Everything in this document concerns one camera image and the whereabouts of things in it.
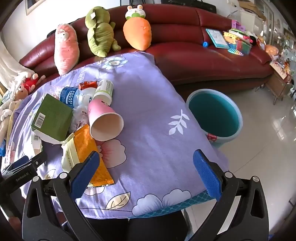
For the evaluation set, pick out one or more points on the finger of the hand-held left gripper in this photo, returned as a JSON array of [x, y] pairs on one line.
[[19, 163], [38, 158]]

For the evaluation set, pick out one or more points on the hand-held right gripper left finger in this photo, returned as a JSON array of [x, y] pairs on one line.
[[85, 173]]

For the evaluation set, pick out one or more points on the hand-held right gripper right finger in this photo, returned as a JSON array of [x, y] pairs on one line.
[[208, 172]]

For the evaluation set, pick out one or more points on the orange yellow snack packet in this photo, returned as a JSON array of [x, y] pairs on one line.
[[85, 143]]

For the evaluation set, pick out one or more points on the green cardboard box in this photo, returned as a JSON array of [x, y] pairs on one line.
[[53, 115]]

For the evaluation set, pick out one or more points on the clear plastic bag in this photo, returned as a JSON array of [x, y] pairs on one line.
[[79, 115]]

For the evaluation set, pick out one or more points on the teal plastic bucket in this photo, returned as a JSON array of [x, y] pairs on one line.
[[212, 111]]

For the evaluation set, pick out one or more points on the pink paper cup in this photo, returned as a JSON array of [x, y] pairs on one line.
[[99, 111]]

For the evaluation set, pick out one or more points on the clear plastic water bottle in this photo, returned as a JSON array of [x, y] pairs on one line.
[[69, 96]]

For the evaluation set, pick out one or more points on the white green yogurt bottle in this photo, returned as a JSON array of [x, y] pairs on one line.
[[104, 90]]

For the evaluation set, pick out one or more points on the red orange snack packet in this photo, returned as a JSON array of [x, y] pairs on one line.
[[86, 85]]

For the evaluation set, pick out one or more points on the white rabbit plush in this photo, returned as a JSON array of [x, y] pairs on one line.
[[7, 111]]

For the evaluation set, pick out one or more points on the brown teddy bear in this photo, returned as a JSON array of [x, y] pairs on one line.
[[22, 89]]

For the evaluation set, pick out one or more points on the person's dark trousers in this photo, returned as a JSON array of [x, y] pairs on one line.
[[157, 229]]

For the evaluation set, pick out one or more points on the purple floral blanket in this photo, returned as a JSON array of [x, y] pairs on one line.
[[150, 115]]

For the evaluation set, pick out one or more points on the white cloth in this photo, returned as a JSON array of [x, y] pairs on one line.
[[7, 62]]

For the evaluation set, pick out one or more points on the wooden cabinet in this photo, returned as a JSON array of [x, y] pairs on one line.
[[279, 85]]

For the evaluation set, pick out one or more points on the pink carrot plush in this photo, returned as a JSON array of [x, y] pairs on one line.
[[66, 48]]

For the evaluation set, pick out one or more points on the dark red leather sofa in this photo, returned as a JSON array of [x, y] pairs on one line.
[[185, 58]]

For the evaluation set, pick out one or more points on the blue bottle cap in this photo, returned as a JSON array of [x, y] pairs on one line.
[[205, 44]]

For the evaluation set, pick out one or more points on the pile of colourful toys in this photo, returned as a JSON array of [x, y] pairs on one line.
[[238, 41]]

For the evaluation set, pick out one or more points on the green dinosaur plush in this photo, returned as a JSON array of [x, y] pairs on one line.
[[100, 34]]

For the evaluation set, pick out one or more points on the orange carrot plush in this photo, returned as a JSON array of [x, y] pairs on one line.
[[136, 32]]

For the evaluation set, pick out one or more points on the cluttered display shelf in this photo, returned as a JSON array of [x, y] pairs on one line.
[[283, 39]]

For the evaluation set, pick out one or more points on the white storage box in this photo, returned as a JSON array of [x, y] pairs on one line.
[[252, 20]]

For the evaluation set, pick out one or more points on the black metal rack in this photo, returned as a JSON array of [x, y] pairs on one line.
[[135, 1]]

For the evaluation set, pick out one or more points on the framed wall picture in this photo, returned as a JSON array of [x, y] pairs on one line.
[[31, 7]]

